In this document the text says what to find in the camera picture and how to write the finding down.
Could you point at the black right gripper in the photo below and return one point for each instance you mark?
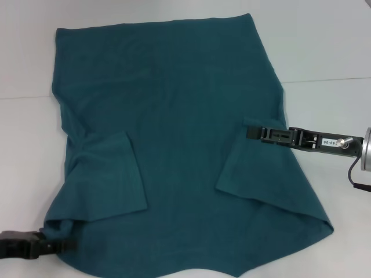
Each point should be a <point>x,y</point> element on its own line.
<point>324,143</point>

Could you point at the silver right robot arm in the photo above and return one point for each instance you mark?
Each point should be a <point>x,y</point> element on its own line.
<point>366,153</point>

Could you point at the teal blue shirt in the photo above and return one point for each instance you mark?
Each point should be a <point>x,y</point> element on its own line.
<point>179,101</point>

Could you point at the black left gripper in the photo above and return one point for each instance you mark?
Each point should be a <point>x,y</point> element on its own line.
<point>20,244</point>

